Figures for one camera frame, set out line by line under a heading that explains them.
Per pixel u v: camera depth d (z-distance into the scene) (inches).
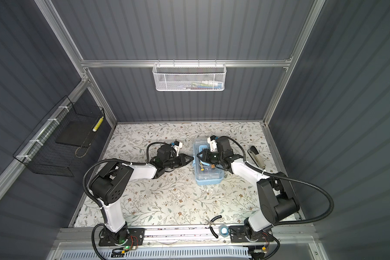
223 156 27.3
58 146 28.3
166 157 30.4
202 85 36.3
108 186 20.1
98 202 20.5
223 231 29.6
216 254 30.3
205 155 30.3
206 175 33.3
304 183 16.1
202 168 34.1
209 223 30.4
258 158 37.7
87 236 28.6
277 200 17.5
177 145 34.7
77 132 31.0
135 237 28.5
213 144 32.0
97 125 31.7
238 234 28.8
